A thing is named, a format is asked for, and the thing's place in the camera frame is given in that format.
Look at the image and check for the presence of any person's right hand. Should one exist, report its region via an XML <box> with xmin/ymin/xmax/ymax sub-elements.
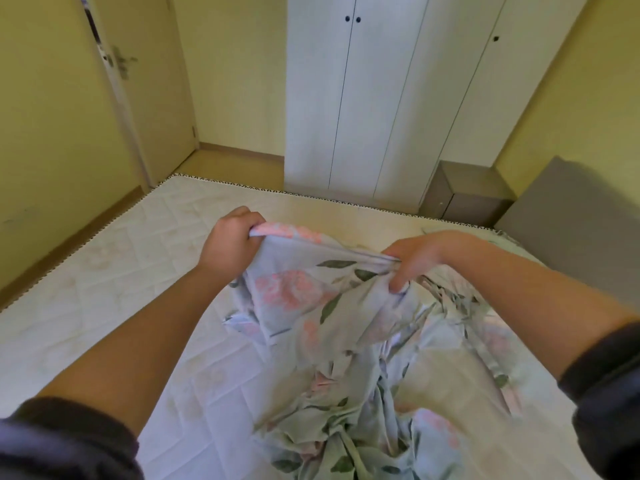
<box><xmin>381</xmin><ymin>230</ymin><xmax>459</xmax><ymax>295</ymax></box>

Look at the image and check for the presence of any person's left hand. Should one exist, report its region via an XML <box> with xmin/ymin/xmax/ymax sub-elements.
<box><xmin>197</xmin><ymin>205</ymin><xmax>267</xmax><ymax>285</ymax></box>

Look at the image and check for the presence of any floral leaf print bed sheet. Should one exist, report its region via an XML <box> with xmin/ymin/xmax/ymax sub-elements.
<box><xmin>222</xmin><ymin>222</ymin><xmax>531</xmax><ymax>480</ymax></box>

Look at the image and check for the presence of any white quilted mattress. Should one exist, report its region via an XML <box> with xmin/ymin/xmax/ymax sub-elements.
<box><xmin>0</xmin><ymin>173</ymin><xmax>591</xmax><ymax>480</ymax></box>

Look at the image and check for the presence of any grey headboard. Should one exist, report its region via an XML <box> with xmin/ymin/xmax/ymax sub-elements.
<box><xmin>495</xmin><ymin>155</ymin><xmax>640</xmax><ymax>311</ymax></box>

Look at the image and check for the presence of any person's right forearm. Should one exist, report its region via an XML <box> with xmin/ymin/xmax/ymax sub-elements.
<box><xmin>447</xmin><ymin>232</ymin><xmax>640</xmax><ymax>381</ymax></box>

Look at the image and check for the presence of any person's left forearm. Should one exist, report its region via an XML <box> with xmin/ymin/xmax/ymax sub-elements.
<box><xmin>37</xmin><ymin>264</ymin><xmax>231</xmax><ymax>438</ymax></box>

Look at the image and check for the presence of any grey nightstand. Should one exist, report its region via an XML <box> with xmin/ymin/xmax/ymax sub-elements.
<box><xmin>419</xmin><ymin>160</ymin><xmax>517</xmax><ymax>228</ymax></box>

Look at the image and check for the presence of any white wardrobe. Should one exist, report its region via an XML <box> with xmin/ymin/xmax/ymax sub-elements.
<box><xmin>283</xmin><ymin>0</ymin><xmax>591</xmax><ymax>215</ymax></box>

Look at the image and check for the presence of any beige door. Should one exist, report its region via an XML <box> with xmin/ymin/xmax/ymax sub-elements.
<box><xmin>82</xmin><ymin>0</ymin><xmax>199</xmax><ymax>188</ymax></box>

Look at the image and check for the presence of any dark grey right sleeve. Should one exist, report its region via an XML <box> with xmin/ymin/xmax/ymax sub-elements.
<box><xmin>557</xmin><ymin>322</ymin><xmax>640</xmax><ymax>480</ymax></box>

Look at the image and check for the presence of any dark grey sleeve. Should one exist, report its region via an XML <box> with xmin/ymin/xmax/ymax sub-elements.
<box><xmin>557</xmin><ymin>322</ymin><xmax>640</xmax><ymax>480</ymax></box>
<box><xmin>0</xmin><ymin>397</ymin><xmax>146</xmax><ymax>480</ymax></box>

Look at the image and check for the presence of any dark grey left sleeve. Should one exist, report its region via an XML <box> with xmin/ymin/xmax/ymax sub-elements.
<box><xmin>0</xmin><ymin>397</ymin><xmax>146</xmax><ymax>480</ymax></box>

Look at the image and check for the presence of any metal door handle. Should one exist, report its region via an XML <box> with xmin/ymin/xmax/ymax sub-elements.
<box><xmin>111</xmin><ymin>44</ymin><xmax>139</xmax><ymax>81</ymax></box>

